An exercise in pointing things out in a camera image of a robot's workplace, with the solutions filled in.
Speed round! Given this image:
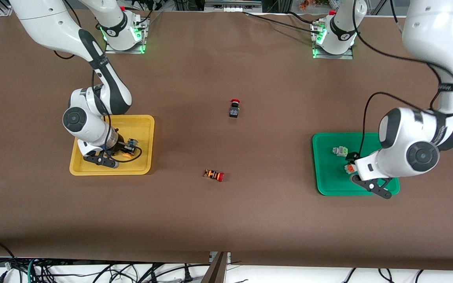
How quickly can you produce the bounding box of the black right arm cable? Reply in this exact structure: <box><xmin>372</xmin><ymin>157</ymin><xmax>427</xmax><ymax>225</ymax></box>
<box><xmin>53</xmin><ymin>0</ymin><xmax>143</xmax><ymax>163</ymax></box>

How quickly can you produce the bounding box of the red push button orange body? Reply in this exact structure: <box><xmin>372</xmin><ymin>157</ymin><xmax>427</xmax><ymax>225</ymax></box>
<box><xmin>204</xmin><ymin>169</ymin><xmax>225</xmax><ymax>182</ymax></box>

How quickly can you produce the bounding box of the green plastic tray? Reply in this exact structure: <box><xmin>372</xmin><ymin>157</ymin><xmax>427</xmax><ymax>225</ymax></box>
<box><xmin>312</xmin><ymin>132</ymin><xmax>401</xmax><ymax>196</ymax></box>

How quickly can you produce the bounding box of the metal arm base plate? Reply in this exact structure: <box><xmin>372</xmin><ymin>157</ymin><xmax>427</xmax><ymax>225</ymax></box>
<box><xmin>105</xmin><ymin>16</ymin><xmax>149</xmax><ymax>54</ymax></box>
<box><xmin>312</xmin><ymin>22</ymin><xmax>354</xmax><ymax>60</ymax></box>

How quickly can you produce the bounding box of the metal table post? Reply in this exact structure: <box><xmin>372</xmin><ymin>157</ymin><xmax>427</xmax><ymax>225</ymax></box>
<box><xmin>201</xmin><ymin>252</ymin><xmax>231</xmax><ymax>283</ymax></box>

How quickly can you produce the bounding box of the yellow push button blue-black body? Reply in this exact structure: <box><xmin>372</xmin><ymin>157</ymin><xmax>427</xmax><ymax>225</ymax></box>
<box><xmin>120</xmin><ymin>138</ymin><xmax>140</xmax><ymax>160</ymax></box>

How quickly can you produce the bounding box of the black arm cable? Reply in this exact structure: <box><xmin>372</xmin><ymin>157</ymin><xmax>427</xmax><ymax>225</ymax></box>
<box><xmin>352</xmin><ymin>0</ymin><xmax>453</xmax><ymax>158</ymax></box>
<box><xmin>53</xmin><ymin>0</ymin><xmax>143</xmax><ymax>163</ymax></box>

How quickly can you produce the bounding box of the black cable on table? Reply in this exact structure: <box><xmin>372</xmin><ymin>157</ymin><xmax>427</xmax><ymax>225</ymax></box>
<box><xmin>242</xmin><ymin>11</ymin><xmax>319</xmax><ymax>33</ymax></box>

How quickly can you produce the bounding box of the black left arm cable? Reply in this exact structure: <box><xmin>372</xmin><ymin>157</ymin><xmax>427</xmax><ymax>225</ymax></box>
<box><xmin>352</xmin><ymin>0</ymin><xmax>453</xmax><ymax>158</ymax></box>

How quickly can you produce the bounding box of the yellow plastic tray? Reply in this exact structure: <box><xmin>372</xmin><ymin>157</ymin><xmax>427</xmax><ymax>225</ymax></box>
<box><xmin>69</xmin><ymin>115</ymin><xmax>155</xmax><ymax>176</ymax></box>

